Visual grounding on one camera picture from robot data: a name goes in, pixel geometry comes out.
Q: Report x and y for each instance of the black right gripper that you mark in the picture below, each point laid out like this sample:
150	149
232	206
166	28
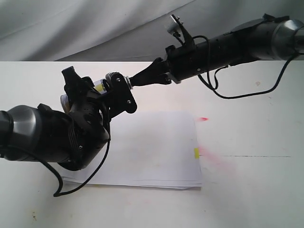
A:
192	58

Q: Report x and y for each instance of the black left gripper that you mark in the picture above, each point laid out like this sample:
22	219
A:
84	104

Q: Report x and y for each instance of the white spray paint can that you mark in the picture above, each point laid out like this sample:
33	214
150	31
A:
98	86

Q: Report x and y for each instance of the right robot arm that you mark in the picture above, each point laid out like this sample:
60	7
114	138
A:
267	38

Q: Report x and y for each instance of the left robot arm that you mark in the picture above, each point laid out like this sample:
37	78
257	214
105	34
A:
70	139

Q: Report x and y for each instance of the white paper stack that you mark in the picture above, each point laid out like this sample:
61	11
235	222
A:
147	149

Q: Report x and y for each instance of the yellow sticky tab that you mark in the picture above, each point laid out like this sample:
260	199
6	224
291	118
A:
196	153

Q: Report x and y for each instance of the white backdrop cloth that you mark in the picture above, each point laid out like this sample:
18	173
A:
119	30

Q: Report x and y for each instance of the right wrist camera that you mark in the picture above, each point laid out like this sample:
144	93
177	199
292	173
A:
174	26

